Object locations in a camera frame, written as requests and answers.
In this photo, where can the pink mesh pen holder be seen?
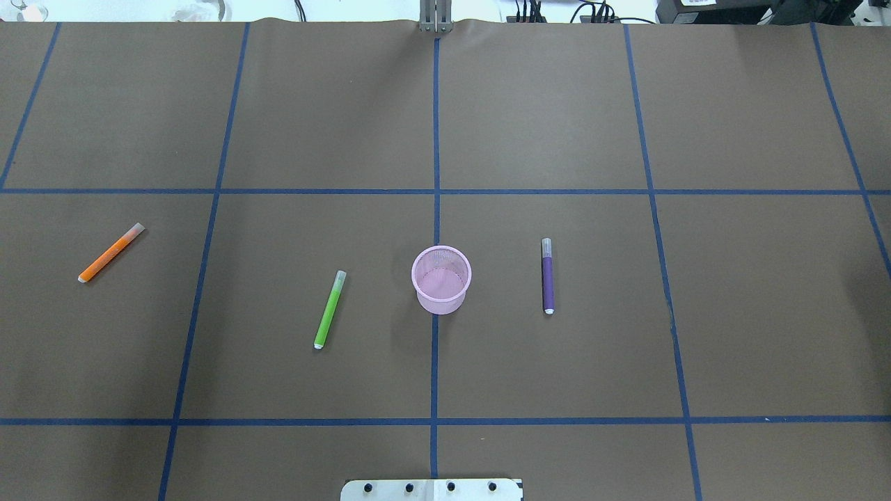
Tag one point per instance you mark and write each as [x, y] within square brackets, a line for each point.
[441, 276]

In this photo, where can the orange highlighter pen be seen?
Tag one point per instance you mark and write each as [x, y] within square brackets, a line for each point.
[105, 258]

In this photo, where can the purple highlighter pen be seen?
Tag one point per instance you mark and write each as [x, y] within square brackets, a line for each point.
[547, 276]

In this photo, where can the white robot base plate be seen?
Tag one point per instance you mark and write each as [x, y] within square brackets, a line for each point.
[434, 489]

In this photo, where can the aluminium frame post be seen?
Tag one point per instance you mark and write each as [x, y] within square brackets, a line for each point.
[435, 16]

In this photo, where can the green highlighter pen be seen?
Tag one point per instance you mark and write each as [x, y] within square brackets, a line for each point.
[330, 308]

